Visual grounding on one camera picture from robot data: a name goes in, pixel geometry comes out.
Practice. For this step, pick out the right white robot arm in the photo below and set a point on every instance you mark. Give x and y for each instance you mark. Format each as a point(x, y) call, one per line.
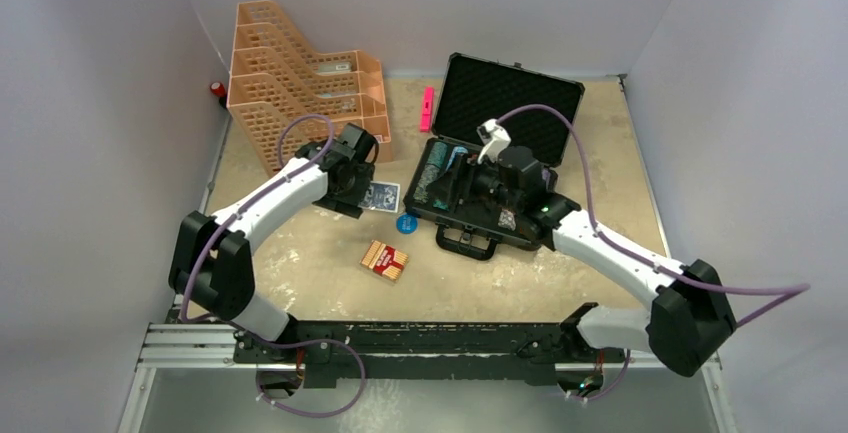
point(685, 315)

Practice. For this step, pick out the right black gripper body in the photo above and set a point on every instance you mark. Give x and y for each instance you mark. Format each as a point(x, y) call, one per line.
point(486, 183)

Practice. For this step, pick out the blue red chip row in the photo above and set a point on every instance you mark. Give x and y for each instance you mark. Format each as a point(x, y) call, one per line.
point(458, 153)

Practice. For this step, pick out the red playing card deck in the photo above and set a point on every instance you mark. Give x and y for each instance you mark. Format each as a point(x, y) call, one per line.
point(384, 260)

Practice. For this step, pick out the black metal base rail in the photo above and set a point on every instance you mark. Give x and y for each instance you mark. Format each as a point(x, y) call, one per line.
point(538, 354)

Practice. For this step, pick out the orange plastic file organizer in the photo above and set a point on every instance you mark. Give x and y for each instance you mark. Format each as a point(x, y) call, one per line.
point(277, 76)

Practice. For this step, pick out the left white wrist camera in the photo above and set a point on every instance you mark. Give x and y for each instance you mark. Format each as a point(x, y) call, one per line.
point(369, 147)

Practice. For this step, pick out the blue round button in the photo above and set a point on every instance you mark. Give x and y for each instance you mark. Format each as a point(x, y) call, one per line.
point(406, 224)

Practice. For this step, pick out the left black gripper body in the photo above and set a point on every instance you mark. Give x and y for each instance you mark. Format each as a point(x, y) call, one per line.
point(348, 200)

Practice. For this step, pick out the black poker chip case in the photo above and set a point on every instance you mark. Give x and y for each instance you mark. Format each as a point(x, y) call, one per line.
point(534, 108)

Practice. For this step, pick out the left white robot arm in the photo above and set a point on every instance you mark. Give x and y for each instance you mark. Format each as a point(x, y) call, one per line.
point(212, 264)

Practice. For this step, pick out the green poker chip row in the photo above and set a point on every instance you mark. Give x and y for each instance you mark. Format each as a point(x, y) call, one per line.
point(431, 171)

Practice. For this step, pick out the pink marker pen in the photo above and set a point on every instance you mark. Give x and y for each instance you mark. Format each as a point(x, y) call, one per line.
point(426, 110)

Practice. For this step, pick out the red emergency button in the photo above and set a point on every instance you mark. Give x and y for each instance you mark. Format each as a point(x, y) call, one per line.
point(218, 90)

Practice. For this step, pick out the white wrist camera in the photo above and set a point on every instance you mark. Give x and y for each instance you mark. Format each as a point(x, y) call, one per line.
point(495, 139)
point(369, 147)

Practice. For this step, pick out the blue playing card deck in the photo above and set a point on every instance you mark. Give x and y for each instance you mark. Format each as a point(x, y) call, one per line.
point(382, 197)

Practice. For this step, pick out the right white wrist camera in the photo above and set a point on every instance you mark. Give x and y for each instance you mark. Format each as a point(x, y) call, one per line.
point(495, 139)

